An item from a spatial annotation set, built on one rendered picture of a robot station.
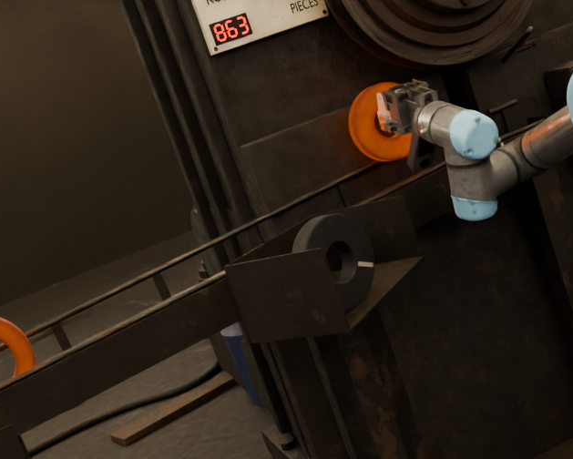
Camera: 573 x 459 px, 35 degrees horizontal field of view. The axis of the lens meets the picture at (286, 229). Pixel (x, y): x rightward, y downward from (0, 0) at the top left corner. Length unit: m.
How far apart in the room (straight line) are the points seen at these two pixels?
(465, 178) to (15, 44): 6.48
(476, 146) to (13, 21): 6.54
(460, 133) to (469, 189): 0.11
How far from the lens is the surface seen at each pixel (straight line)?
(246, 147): 1.83
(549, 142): 1.60
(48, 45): 7.84
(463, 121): 1.55
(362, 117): 1.82
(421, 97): 1.66
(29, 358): 1.72
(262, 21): 1.89
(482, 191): 1.60
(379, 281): 1.55
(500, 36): 1.94
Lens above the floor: 0.98
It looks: 9 degrees down
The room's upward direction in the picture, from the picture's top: 20 degrees counter-clockwise
